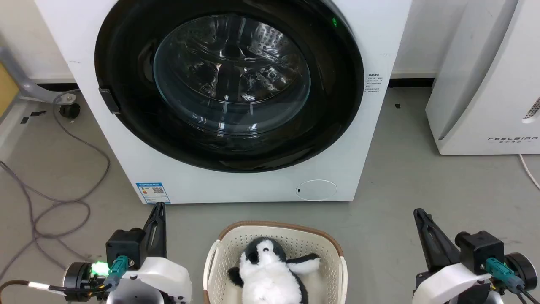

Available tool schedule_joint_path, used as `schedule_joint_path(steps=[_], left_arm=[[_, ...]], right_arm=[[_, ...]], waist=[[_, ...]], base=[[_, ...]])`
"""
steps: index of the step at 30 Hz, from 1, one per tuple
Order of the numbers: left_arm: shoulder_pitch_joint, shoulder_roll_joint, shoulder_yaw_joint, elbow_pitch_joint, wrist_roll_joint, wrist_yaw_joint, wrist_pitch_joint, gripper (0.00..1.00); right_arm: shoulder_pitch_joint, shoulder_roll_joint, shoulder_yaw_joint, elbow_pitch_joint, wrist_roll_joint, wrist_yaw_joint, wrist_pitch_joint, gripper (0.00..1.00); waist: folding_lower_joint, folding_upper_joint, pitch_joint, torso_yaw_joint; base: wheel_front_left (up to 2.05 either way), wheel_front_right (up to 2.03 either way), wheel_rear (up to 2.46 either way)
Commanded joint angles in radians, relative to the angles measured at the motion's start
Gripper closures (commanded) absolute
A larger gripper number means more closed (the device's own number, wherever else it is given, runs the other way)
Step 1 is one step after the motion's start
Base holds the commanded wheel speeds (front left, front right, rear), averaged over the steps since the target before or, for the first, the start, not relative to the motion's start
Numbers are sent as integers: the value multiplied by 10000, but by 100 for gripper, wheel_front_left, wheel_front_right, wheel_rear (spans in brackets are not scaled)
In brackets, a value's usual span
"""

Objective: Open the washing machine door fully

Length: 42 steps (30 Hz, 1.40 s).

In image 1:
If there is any black white penguin plush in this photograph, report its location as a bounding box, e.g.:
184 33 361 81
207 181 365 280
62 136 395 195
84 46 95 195
227 237 321 304

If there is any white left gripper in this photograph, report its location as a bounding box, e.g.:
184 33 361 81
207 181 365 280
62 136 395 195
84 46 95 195
106 202 193 304

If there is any right gripper cable teal plug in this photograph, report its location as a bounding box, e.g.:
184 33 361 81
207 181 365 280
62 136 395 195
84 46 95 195
485 258 540 304

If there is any white standing appliance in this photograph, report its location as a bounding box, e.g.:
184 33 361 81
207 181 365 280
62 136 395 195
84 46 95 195
425 0 540 156

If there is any yellow wooden panel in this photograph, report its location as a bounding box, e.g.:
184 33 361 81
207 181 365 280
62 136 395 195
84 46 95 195
0 62 20 118

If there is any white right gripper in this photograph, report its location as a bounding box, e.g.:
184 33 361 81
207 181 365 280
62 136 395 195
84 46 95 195
413 208 493 304

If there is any thin white floor cable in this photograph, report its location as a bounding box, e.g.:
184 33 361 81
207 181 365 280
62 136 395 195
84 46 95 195
518 154 540 191

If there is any cream laundry basket brown rim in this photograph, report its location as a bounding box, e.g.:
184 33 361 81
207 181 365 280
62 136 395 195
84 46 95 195
202 220 349 304

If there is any gripper cable teal plug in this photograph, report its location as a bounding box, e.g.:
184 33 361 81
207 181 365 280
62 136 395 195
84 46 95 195
485 258 540 304
0 255 129 298

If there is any white washing machine body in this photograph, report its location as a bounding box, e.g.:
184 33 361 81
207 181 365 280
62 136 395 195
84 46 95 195
35 0 413 206

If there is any long grey floor cable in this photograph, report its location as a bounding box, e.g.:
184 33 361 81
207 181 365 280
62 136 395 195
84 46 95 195
33 90 111 262

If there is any grey metal stand leg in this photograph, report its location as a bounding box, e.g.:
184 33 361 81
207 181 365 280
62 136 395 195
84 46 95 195
0 44 78 105

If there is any small printed warning label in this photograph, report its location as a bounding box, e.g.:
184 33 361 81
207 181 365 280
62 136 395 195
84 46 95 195
366 72 385 95

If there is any left gripper cable teal plug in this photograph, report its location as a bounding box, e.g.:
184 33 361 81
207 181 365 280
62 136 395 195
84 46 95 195
0 255 129 298

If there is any black caster wheel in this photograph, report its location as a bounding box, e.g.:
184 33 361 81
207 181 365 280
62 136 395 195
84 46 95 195
59 103 81 120

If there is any blue energy label sticker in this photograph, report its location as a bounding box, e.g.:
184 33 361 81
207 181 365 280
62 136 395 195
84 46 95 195
135 182 172 205

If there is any grey looped floor cable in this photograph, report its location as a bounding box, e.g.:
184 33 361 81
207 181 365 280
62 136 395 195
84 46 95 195
0 161 92 280

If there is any black round washer door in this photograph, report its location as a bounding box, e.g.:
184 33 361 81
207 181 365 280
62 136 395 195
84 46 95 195
94 0 365 174

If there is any round white filter cover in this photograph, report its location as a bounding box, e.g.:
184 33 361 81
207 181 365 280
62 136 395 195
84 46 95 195
295 179 338 202

